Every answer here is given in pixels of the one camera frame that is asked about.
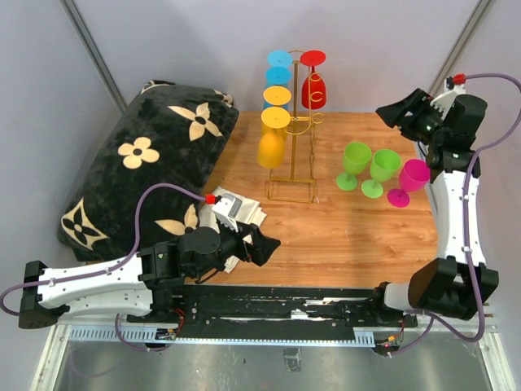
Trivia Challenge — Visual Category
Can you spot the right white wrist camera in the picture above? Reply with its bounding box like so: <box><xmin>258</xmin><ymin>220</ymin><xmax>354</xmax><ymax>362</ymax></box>
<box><xmin>430</xmin><ymin>74</ymin><xmax>466</xmax><ymax>119</ymax></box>

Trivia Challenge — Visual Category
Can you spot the gold wire glass rack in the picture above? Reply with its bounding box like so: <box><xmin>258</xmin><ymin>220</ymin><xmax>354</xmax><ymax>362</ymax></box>
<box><xmin>259</xmin><ymin>50</ymin><xmax>323</xmax><ymax>204</ymax></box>

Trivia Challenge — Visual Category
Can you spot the magenta wine glass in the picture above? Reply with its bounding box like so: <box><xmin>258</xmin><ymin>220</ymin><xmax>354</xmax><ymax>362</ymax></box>
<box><xmin>387</xmin><ymin>159</ymin><xmax>431</xmax><ymax>208</ymax></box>

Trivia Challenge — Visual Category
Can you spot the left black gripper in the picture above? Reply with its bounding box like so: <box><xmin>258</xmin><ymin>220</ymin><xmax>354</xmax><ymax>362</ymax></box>
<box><xmin>192</xmin><ymin>215</ymin><xmax>281</xmax><ymax>279</ymax></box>

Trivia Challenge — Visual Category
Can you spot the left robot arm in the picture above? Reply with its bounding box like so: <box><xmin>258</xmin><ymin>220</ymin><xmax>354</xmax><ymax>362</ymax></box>
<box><xmin>18</xmin><ymin>223</ymin><xmax>281</xmax><ymax>330</ymax></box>

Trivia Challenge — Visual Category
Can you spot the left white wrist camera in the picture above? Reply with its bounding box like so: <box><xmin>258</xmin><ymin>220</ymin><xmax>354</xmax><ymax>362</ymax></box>
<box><xmin>212</xmin><ymin>193</ymin><xmax>243</xmax><ymax>232</ymax></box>

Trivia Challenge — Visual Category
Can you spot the red wine glass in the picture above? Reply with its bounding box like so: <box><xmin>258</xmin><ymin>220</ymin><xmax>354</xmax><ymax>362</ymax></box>
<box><xmin>300</xmin><ymin>50</ymin><xmax>326</xmax><ymax>111</ymax></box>

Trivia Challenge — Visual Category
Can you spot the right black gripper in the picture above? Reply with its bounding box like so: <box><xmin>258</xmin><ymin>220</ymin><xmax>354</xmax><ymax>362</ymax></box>
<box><xmin>375</xmin><ymin>88</ymin><xmax>447</xmax><ymax>146</ymax></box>

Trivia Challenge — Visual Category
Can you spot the blue wine glass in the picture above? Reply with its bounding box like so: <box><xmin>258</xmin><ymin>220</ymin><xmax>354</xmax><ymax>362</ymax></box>
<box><xmin>267</xmin><ymin>50</ymin><xmax>293</xmax><ymax>68</ymax></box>
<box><xmin>265</xmin><ymin>67</ymin><xmax>291</xmax><ymax>109</ymax></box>

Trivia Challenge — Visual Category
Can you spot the front blue wine glass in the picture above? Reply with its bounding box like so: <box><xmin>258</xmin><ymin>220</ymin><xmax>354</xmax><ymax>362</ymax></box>
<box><xmin>265</xmin><ymin>67</ymin><xmax>291</xmax><ymax>109</ymax></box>

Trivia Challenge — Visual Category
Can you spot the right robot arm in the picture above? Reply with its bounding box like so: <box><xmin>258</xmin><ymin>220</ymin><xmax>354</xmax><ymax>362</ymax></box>
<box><xmin>368</xmin><ymin>87</ymin><xmax>499</xmax><ymax>326</ymax></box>

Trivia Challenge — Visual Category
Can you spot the folded white cloth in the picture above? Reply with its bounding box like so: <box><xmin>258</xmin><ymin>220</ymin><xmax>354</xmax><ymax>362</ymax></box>
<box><xmin>180</xmin><ymin>187</ymin><xmax>265</xmax><ymax>283</ymax></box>

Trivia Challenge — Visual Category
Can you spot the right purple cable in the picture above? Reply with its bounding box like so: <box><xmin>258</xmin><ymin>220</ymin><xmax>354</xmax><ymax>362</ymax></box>
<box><xmin>390</xmin><ymin>72</ymin><xmax>521</xmax><ymax>359</ymax></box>

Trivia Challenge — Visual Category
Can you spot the rear blue wine glass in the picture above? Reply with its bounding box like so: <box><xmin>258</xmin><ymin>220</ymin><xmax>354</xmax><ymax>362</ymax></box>
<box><xmin>267</xmin><ymin>50</ymin><xmax>293</xmax><ymax>68</ymax></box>

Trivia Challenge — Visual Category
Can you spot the green wine glass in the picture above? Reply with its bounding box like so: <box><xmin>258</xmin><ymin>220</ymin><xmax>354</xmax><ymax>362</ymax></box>
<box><xmin>336</xmin><ymin>142</ymin><xmax>372</xmax><ymax>191</ymax></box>
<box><xmin>361</xmin><ymin>149</ymin><xmax>401</xmax><ymax>199</ymax></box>

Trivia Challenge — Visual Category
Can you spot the black floral plush pillow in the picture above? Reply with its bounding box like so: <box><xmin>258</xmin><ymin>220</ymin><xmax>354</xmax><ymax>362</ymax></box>
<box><xmin>57</xmin><ymin>80</ymin><xmax>239</xmax><ymax>261</ymax></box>

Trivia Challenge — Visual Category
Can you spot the yellow wine glass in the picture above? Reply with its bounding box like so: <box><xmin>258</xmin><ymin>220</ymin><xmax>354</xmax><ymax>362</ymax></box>
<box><xmin>257</xmin><ymin>107</ymin><xmax>291</xmax><ymax>169</ymax></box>
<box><xmin>260</xmin><ymin>86</ymin><xmax>291</xmax><ymax>130</ymax></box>

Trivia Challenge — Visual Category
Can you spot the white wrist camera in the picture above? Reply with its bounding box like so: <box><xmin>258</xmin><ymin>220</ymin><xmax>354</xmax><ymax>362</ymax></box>
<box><xmin>212</xmin><ymin>193</ymin><xmax>243</xmax><ymax>232</ymax></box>
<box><xmin>430</xmin><ymin>74</ymin><xmax>466</xmax><ymax>119</ymax></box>

